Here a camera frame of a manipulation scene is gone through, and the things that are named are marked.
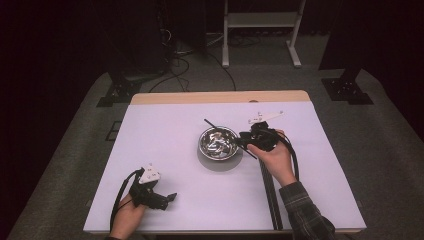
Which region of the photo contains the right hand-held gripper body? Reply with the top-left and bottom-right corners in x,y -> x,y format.
247,110 -> 285,153

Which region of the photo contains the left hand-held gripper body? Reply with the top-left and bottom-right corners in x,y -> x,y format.
129,163 -> 169,209

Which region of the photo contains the shiny metal bowl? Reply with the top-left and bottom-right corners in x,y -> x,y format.
198,125 -> 241,162

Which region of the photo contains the person's right hand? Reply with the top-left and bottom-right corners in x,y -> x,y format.
247,129 -> 298,188

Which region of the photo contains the person's left hand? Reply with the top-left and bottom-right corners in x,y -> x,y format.
109,193 -> 148,240

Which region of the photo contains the white table cover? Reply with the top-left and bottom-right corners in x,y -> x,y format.
83,100 -> 367,233

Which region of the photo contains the black stand base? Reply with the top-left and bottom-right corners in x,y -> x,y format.
320,68 -> 374,106
96,71 -> 143,108

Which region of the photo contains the white metal stand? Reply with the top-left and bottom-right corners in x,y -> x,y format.
221,0 -> 307,69

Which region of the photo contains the left hand-held gripper cable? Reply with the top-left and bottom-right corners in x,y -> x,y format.
109,168 -> 145,233

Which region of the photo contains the hand-held gripper cable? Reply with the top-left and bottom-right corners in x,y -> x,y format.
109,168 -> 145,233
263,128 -> 300,183

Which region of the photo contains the right hand-held gripper cable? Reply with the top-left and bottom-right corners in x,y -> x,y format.
263,128 -> 300,183

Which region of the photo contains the black floor cable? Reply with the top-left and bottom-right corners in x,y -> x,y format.
148,56 -> 191,94
206,51 -> 238,92

